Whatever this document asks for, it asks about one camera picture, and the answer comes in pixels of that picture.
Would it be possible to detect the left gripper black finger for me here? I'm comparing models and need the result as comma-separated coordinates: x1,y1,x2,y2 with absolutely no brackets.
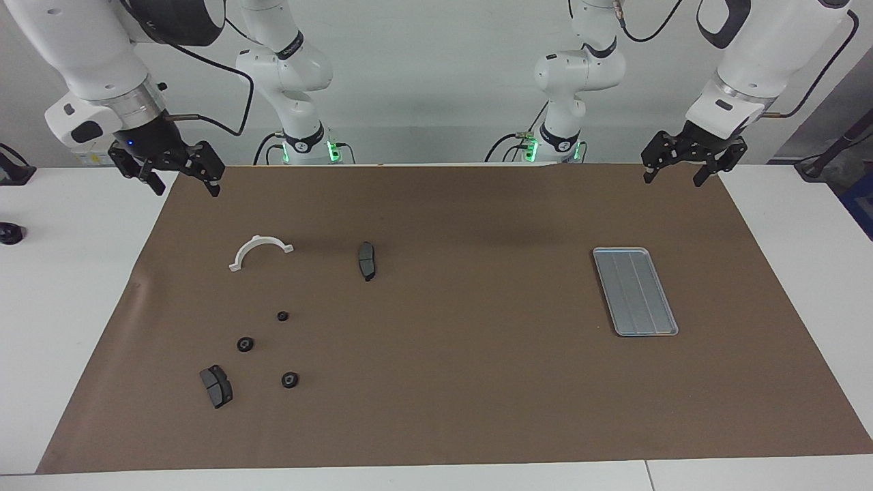
641,130,684,183
692,136,748,188

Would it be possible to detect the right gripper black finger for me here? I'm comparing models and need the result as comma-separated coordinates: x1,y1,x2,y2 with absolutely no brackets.
109,142,166,197
179,141,226,198

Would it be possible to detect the silver metal tray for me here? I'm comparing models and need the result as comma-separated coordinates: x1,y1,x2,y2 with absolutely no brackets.
592,247,679,338

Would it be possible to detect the white power strip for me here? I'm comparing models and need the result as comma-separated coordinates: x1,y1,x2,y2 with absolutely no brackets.
70,145,118,166

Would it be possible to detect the black stand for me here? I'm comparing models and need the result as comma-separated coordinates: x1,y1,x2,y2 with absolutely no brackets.
795,126,873,181

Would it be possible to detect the black table clamp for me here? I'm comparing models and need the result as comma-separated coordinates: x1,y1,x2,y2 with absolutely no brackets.
0,142,36,186

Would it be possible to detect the blue box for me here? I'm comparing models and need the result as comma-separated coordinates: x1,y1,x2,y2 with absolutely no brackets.
840,174,873,239

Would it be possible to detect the long grey brake pad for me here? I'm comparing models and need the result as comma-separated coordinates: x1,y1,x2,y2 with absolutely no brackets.
357,241,378,282

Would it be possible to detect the short grey brake pad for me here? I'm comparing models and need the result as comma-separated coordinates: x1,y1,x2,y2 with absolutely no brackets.
199,365,234,410

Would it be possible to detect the brown paper table mat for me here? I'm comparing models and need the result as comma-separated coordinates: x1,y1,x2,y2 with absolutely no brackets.
35,162,873,475

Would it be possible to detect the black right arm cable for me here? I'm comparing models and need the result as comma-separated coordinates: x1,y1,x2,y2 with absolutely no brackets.
133,0,256,137

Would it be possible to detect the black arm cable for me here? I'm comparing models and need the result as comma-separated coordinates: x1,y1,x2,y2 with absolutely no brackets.
614,0,861,120
133,0,256,137

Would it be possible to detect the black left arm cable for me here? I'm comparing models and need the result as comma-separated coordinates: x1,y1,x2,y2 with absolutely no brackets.
614,0,861,120

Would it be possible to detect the white curved plastic bracket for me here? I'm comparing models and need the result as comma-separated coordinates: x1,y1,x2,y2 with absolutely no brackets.
228,235,295,273

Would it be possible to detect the black base power cable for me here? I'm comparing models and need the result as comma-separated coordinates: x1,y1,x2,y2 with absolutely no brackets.
484,101,550,163

